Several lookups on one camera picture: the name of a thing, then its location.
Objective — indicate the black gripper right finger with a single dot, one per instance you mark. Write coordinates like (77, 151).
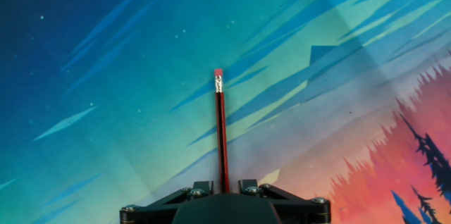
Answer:
(299, 206)

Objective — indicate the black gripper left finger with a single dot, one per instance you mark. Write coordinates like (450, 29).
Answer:
(155, 206)

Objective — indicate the red black striped pencil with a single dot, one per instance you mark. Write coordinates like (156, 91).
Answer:
(221, 129)

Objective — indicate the printed forest sunset tablecloth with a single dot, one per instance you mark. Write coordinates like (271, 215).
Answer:
(105, 111)

